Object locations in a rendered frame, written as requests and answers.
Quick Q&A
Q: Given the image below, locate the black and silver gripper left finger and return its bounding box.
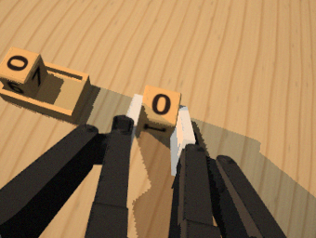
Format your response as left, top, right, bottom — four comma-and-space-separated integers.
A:
0, 94, 143, 238

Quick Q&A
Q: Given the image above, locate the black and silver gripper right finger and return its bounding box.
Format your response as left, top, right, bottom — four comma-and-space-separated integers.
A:
168, 105, 287, 238

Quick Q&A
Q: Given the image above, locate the orange wooden cube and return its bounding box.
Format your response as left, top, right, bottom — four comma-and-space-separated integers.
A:
137, 85, 182, 137
0, 46, 48, 99

